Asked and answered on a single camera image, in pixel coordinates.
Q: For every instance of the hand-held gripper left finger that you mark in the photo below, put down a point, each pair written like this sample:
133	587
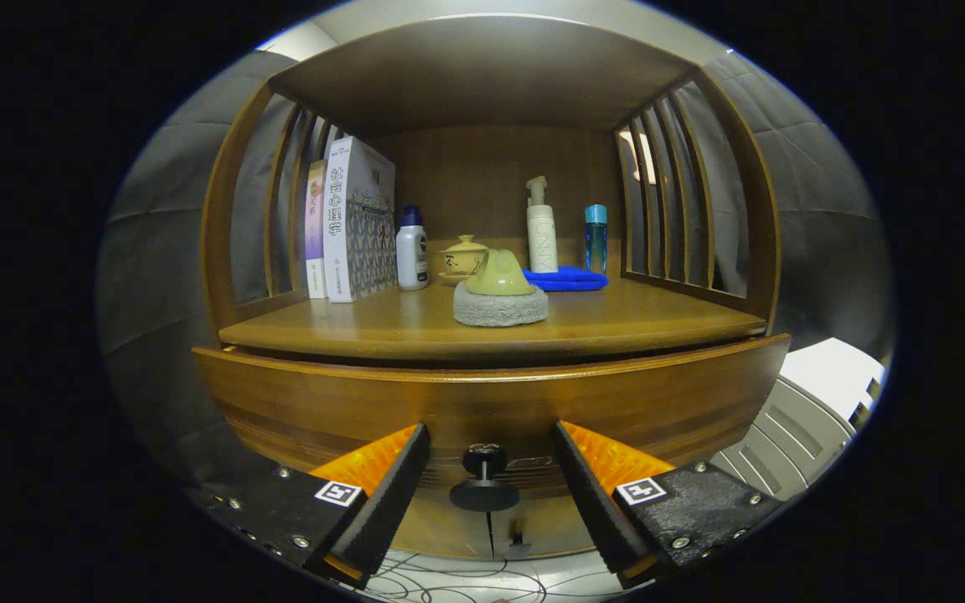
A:
382	502

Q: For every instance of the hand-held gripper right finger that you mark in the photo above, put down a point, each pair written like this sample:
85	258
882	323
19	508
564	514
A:
600	502

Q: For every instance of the wooden drawer with black knob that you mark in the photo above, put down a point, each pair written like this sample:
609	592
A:
491	402

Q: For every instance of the green scrub brush grey pad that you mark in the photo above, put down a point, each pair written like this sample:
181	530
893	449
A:
499	306

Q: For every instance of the wooden countertop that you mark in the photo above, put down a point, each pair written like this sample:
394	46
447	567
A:
616	322

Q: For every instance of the wooden cabinet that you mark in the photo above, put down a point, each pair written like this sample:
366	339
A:
482	75

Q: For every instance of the white slatted appliance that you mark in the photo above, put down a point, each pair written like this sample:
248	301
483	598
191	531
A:
792	427

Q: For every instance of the blue folded cloth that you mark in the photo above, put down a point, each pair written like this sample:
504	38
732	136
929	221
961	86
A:
570	280

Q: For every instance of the white bottle with blue cap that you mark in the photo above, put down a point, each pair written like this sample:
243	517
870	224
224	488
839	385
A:
412	255

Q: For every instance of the yellow lidded teacup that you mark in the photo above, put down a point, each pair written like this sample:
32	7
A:
459	260

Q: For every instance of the clear blue bottle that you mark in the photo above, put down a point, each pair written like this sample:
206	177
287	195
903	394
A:
596	243

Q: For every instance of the white pump bottle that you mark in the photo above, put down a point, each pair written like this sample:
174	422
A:
542	239

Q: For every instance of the thin purple book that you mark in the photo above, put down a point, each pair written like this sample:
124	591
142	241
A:
316	234

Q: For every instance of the thick white book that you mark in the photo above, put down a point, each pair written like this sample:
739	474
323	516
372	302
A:
353	226

